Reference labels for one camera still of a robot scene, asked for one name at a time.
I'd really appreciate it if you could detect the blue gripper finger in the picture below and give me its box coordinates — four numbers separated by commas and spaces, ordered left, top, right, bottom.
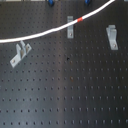
48, 0, 54, 7
85, 0, 92, 5

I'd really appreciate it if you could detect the white cable with red band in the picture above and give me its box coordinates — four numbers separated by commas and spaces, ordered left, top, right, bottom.
0, 0, 116, 44

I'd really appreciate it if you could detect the middle grey metal cable clip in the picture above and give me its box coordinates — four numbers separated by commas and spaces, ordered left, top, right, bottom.
67, 16, 74, 39

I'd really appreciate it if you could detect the grey metal cable clip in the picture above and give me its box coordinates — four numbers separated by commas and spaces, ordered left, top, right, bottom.
10, 41, 32, 67
106, 25, 118, 50
67, 16, 74, 39

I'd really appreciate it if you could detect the right grey metal cable clip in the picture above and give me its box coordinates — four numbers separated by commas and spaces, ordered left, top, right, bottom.
106, 25, 118, 50

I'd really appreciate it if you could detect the left grey metal cable clip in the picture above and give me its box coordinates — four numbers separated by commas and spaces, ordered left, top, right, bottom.
10, 41, 32, 67

